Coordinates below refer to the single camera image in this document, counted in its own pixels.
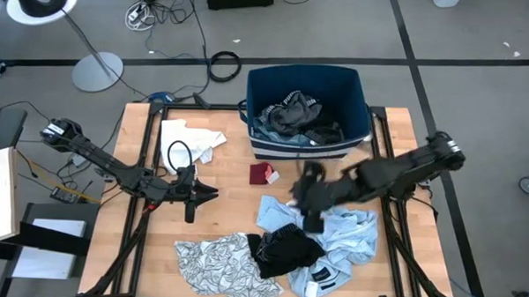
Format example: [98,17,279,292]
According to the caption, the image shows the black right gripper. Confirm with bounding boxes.
[289,161,342,234]

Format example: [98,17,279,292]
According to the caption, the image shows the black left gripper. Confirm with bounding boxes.
[173,164,221,226]

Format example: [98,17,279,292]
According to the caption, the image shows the white cloth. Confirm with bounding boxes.
[159,116,228,178]

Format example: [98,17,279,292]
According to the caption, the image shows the blue grey garment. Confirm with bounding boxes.
[251,116,319,148]

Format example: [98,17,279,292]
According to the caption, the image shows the dark red cloth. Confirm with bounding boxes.
[249,160,280,187]

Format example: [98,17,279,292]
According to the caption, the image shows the light blue striped shirt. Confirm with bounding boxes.
[253,194,381,297]

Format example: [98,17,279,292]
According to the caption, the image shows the black garment with striped trim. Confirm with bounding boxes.
[302,116,346,147]

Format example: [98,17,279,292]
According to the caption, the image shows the grey white patterned garment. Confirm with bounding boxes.
[172,229,287,297]

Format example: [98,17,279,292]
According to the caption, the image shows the grey garment with striped trim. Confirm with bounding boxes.
[264,89,324,128]

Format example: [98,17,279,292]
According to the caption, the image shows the navy white striped fabric basket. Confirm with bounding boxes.
[236,61,376,166]

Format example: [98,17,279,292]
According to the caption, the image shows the black power adapter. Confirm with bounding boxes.
[49,185,82,205]

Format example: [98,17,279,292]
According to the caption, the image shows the dark side table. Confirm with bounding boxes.
[0,199,101,297]

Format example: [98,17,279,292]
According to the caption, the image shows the grey floor stand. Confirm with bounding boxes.
[3,0,127,94]

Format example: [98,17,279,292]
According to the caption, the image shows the white power strip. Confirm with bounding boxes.
[126,3,149,23]

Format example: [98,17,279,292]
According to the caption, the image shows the black seat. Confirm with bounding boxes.
[0,108,28,155]

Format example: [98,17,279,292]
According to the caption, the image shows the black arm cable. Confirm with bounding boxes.
[166,139,195,177]
[294,159,318,187]

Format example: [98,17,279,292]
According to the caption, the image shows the black table frame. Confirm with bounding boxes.
[82,96,461,297]

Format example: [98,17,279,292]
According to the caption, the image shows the blue cable bundle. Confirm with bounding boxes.
[150,90,175,105]

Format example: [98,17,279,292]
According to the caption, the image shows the black coiled cable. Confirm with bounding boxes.
[208,49,243,85]

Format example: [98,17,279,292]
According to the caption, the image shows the yellow cable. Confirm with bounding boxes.
[18,151,103,204]

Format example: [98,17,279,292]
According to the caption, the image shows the black floor cables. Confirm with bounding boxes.
[131,0,216,108]

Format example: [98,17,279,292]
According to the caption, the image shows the blue floor cable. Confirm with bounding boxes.
[447,277,510,297]

